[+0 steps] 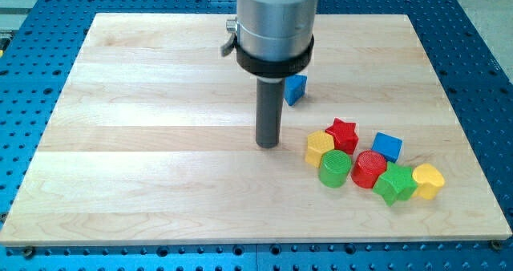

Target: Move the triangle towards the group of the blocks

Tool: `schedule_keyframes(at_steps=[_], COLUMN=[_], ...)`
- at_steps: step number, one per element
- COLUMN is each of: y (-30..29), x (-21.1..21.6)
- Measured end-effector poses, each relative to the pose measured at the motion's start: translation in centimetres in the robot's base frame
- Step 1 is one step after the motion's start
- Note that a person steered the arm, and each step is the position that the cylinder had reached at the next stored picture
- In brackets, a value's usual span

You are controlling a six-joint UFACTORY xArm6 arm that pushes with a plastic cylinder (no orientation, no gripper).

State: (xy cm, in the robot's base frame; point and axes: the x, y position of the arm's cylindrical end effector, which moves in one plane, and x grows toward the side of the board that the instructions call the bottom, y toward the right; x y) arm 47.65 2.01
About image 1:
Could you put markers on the red star block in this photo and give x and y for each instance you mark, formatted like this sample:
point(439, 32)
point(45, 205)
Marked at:
point(344, 135)

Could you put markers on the green cylinder block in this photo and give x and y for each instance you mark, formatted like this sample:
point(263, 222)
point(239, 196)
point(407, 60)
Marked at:
point(334, 168)

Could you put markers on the light wooden board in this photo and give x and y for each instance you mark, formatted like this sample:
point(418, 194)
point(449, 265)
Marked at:
point(152, 143)

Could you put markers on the yellow hexagon block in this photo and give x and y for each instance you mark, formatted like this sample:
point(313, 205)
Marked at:
point(318, 143)

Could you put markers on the black clamp ring mount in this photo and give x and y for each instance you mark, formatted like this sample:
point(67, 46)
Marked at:
point(264, 68)

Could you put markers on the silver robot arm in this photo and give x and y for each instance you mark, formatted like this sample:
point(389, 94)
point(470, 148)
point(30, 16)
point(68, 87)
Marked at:
point(273, 39)

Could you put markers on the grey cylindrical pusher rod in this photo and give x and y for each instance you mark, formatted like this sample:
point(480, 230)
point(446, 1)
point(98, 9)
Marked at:
point(269, 104)

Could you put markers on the yellow heart block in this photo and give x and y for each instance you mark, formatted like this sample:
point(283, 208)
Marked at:
point(429, 181)

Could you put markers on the blue triangle block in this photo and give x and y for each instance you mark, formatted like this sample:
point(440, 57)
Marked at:
point(294, 88)

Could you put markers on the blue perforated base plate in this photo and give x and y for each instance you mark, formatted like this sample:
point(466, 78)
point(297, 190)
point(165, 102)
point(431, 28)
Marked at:
point(42, 52)

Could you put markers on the red cylinder block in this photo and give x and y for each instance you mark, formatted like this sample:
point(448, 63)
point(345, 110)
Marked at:
point(368, 166)

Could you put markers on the green star block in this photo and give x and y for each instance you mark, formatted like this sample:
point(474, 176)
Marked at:
point(395, 183)

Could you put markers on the blue cube block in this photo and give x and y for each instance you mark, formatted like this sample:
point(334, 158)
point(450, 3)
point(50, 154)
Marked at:
point(388, 146)

